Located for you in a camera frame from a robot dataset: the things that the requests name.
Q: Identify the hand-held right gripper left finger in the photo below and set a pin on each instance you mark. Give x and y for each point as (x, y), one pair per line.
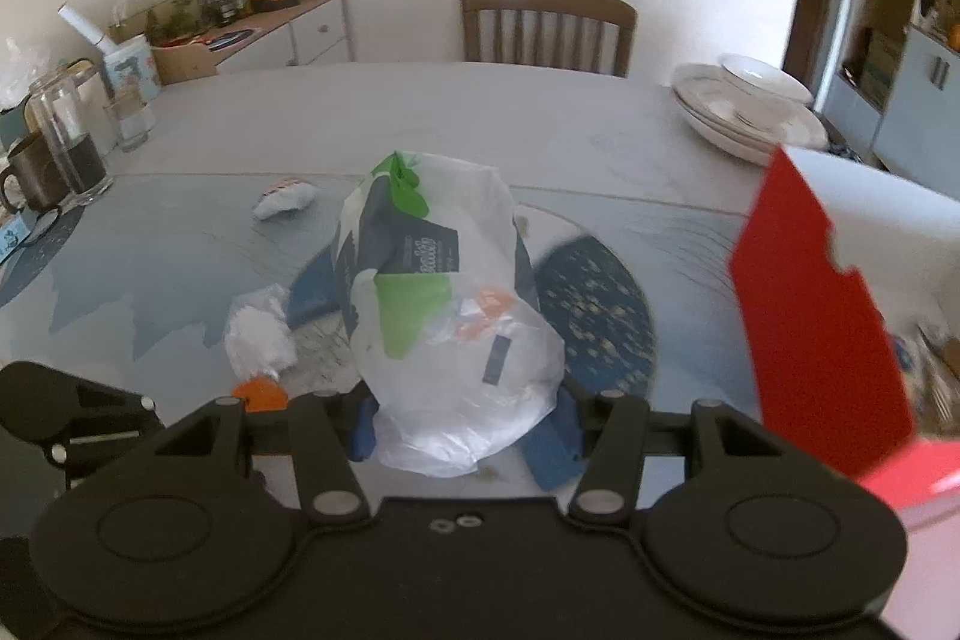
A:
(361, 434)

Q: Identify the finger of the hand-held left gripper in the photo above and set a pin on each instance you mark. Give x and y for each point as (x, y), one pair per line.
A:
(120, 415)

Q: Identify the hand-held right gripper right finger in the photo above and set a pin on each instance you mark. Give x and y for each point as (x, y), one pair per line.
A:
(551, 452)

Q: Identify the orange tangerine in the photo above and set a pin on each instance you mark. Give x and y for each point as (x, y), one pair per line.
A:
(259, 394)

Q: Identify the white tissue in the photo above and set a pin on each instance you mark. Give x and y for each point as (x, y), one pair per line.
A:
(259, 336)

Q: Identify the white green plastic bag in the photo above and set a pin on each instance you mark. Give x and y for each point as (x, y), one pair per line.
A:
(442, 310)

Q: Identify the red cardboard box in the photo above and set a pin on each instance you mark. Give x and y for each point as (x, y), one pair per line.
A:
(810, 325)

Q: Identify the grey marble desktop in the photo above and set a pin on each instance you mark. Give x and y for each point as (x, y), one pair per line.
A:
(525, 115)

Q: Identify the dark brown mug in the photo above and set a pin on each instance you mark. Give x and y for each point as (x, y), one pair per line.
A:
(34, 175)

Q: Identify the crumpled white red wrapper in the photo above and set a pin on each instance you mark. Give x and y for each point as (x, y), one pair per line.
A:
(283, 201)

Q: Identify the blue mountain print table mat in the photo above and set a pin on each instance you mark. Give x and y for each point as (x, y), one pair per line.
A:
(675, 235)

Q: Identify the tall glass jar dark contents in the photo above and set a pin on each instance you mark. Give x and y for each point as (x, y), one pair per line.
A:
(71, 153)

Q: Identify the small drinking glass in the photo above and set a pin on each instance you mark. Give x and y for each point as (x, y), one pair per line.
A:
(131, 126)

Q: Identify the white printed cup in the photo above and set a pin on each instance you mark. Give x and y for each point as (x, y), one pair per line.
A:
(133, 70)

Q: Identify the white ceramic plate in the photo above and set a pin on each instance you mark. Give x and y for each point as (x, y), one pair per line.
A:
(739, 145)

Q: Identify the white paper roll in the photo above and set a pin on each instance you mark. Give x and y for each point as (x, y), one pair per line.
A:
(86, 27)

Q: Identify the stack of white plates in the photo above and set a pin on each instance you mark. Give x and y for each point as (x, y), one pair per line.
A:
(705, 93)

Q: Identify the round blue coaster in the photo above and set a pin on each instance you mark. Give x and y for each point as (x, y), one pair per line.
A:
(229, 37)

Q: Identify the clear plastic tank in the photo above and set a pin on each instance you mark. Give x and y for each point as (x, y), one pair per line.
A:
(161, 14)

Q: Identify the white wooden side cabinet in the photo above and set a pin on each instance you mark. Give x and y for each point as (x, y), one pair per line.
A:
(315, 33)

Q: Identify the white ceramic bowl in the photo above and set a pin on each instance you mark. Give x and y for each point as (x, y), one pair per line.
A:
(765, 78)

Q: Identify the brown wooden chair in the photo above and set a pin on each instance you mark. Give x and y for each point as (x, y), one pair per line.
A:
(547, 3)

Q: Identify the brown cardboard box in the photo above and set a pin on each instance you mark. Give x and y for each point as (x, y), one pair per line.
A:
(881, 66)

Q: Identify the white wood storage cabinet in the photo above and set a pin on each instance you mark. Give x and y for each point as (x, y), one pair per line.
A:
(922, 85)

